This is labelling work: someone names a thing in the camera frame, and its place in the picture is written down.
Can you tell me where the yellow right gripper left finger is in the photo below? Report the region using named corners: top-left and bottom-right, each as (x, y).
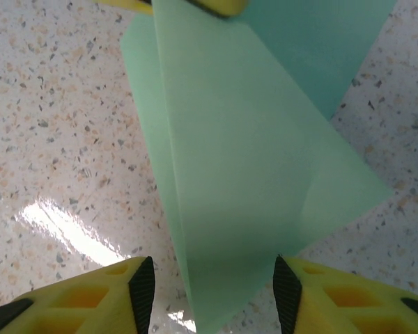
top-left (0, 256), bottom-right (157, 334)

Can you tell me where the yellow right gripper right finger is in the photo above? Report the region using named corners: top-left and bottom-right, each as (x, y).
top-left (273, 255), bottom-right (418, 334)

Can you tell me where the green paper sheet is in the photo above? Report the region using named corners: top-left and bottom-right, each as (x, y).
top-left (120, 0), bottom-right (400, 334)

